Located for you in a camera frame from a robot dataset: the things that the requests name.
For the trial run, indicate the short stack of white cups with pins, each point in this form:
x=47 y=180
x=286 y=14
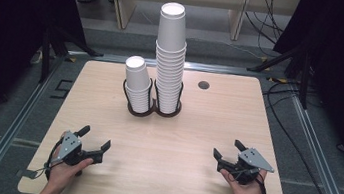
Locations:
x=137 y=82

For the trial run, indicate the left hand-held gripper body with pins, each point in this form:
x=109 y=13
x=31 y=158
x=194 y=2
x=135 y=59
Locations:
x=69 y=144

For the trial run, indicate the person's left hand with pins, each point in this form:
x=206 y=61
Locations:
x=60 y=176

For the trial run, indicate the black metal stand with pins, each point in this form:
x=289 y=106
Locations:
x=304 y=80
x=45 y=57

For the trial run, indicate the black double cup holder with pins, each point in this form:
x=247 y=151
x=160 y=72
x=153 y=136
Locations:
x=153 y=109

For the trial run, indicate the tall stack of white cups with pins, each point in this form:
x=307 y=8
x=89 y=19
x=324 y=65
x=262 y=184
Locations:
x=168 y=83

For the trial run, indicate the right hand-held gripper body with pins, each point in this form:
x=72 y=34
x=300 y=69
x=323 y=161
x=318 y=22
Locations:
x=252 y=159

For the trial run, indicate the round black table grommet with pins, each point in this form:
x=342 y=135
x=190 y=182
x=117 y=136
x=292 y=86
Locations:
x=204 y=85

